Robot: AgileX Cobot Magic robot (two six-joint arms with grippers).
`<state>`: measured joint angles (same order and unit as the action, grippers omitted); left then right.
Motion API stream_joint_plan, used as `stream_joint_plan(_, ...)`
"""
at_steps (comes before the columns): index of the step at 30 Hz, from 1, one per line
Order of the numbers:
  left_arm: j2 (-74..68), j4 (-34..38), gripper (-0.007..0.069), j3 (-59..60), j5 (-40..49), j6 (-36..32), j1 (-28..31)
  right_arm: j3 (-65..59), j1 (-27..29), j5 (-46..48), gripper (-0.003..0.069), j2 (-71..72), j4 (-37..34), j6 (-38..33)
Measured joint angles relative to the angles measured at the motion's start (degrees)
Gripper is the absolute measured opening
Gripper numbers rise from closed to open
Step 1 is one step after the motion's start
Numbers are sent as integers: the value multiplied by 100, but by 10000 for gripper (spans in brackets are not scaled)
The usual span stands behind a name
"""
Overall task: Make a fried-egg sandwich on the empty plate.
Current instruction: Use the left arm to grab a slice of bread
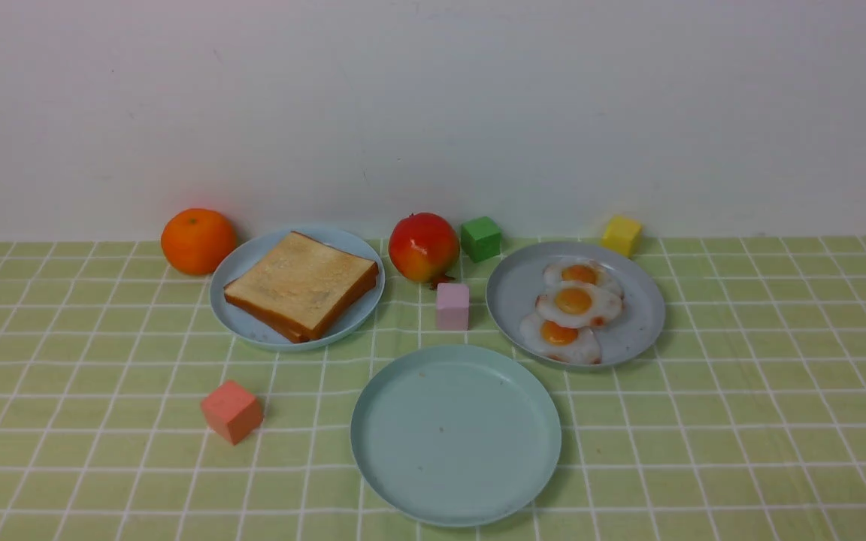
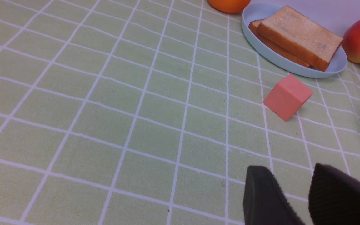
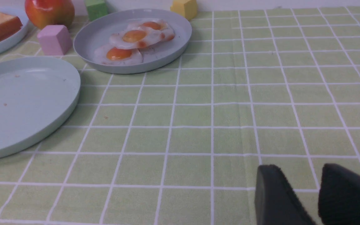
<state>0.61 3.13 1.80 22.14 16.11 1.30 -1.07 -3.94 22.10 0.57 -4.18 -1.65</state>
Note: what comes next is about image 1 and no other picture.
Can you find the red pomegranate fruit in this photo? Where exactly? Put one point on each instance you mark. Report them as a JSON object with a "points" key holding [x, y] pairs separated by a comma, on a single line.
{"points": [[423, 247]]}

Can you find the pink cube block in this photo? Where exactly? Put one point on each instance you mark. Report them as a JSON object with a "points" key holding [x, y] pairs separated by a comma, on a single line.
{"points": [[453, 307]]}

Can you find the toast slice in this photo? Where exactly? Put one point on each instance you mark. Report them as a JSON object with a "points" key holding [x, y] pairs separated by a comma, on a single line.
{"points": [[308, 309], [299, 252]]}

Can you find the yellow cube block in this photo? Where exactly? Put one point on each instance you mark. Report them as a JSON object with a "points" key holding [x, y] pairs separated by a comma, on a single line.
{"points": [[622, 235]]}

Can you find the grey-blue egg plate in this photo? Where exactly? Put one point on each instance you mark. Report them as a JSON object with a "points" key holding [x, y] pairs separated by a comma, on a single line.
{"points": [[517, 282]]}

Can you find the teal front plate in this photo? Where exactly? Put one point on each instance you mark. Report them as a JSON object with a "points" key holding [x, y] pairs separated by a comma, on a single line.
{"points": [[456, 435]]}

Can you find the green checkered tablecloth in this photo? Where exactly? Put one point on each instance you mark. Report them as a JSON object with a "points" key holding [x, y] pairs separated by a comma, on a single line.
{"points": [[746, 421]]}

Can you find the orange fruit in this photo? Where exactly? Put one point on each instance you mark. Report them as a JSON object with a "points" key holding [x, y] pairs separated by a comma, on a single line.
{"points": [[196, 241]]}

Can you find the green cube block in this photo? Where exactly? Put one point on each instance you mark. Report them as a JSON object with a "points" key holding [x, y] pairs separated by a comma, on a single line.
{"points": [[481, 239]]}

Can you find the fried egg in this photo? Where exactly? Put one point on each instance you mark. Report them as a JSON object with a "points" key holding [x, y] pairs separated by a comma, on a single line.
{"points": [[575, 304], [582, 270], [570, 346]]}

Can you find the light blue plate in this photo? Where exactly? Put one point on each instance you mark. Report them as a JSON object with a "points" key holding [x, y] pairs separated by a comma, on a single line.
{"points": [[244, 257]]}

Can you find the salmon cube block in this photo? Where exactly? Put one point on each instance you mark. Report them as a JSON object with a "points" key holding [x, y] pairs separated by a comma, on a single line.
{"points": [[232, 412]]}

